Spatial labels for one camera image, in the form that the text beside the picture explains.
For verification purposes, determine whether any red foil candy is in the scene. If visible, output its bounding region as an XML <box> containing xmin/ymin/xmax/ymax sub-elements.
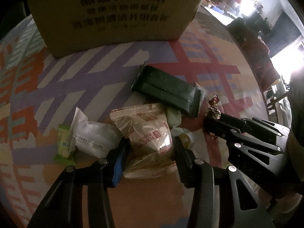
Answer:
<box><xmin>206</xmin><ymin>95</ymin><xmax>221</xmax><ymax>140</ymax></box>

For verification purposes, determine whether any beige biscuit packet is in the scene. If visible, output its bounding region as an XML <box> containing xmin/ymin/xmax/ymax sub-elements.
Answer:
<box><xmin>110</xmin><ymin>103</ymin><xmax>176</xmax><ymax>179</ymax></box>

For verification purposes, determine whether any dark green snack packet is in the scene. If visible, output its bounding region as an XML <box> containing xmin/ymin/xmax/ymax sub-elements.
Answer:
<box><xmin>131</xmin><ymin>65</ymin><xmax>203</xmax><ymax>118</ymax></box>

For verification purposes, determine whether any round golden brown snack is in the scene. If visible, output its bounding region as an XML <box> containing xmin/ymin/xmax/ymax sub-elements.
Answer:
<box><xmin>178</xmin><ymin>132</ymin><xmax>194</xmax><ymax>149</ymax></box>

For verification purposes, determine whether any silver gold-ended snack stick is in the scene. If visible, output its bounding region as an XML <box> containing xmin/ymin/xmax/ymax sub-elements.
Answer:
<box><xmin>195</xmin><ymin>83</ymin><xmax>208</xmax><ymax>100</ymax></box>

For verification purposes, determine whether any pale green wrapped candy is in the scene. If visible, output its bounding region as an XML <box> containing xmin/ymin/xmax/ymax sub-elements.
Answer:
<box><xmin>165</xmin><ymin>108</ymin><xmax>182</xmax><ymax>128</ymax></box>

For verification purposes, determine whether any small light green packet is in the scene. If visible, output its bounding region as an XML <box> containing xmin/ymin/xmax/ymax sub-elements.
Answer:
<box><xmin>54</xmin><ymin>124</ymin><xmax>76</xmax><ymax>166</ymax></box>

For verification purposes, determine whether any white wrapped snack packet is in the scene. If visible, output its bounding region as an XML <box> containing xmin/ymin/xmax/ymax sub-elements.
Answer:
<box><xmin>70</xmin><ymin>108</ymin><xmax>122</xmax><ymax>158</ymax></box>

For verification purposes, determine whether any colourful patchwork tablecloth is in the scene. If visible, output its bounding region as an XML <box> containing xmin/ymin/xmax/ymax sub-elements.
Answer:
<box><xmin>1</xmin><ymin>8</ymin><xmax>268</xmax><ymax>227</ymax></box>

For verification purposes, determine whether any brown cardboard box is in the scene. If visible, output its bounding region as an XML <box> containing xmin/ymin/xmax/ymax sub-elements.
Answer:
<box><xmin>27</xmin><ymin>0</ymin><xmax>202</xmax><ymax>58</ymax></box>

